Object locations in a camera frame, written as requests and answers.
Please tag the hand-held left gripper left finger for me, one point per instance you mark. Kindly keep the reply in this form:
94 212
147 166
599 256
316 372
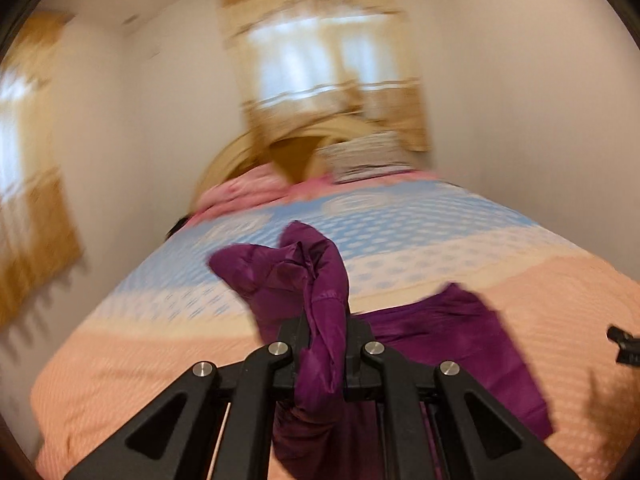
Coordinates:
260 390

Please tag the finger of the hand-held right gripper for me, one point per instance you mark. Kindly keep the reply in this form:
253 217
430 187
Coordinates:
625 344

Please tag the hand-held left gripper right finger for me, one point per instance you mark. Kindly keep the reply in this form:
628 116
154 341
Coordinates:
395 390

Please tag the purple puffer jacket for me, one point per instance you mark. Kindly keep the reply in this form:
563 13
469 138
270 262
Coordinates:
320 290

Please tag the bed with patterned sheet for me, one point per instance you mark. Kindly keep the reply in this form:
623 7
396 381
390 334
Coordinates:
175 330

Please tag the pink pillow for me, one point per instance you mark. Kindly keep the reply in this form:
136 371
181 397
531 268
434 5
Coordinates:
245 192

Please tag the striped floral pillow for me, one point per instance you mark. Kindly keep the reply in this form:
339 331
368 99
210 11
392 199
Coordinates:
367 157

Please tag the cream wooden headboard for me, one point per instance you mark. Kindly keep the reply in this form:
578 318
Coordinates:
285 152

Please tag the beige floral curtain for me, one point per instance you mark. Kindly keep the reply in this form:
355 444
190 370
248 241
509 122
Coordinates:
325 60
35 170

